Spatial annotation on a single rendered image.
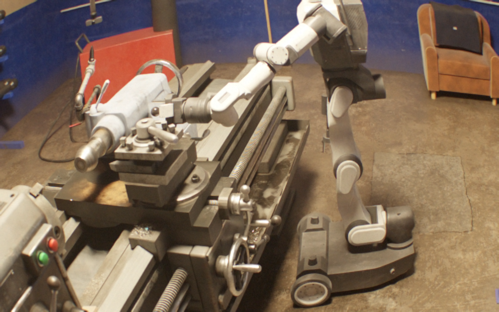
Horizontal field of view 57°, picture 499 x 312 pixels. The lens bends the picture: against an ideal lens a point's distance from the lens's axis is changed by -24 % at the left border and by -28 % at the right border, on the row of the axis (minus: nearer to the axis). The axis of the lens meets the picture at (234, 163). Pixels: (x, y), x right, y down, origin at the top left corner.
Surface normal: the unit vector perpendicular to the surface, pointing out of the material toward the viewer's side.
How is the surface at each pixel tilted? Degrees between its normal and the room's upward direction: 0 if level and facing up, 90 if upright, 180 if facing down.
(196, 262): 90
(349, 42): 90
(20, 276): 90
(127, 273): 36
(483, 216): 0
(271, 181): 0
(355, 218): 90
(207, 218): 0
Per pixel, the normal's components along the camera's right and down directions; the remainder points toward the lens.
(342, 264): -0.11, -0.88
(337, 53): -0.09, 0.63
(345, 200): -0.13, 0.80
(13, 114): 0.96, 0.03
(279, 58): 0.37, 0.22
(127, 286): 0.47, -0.70
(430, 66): -0.27, 0.47
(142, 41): 0.07, 0.45
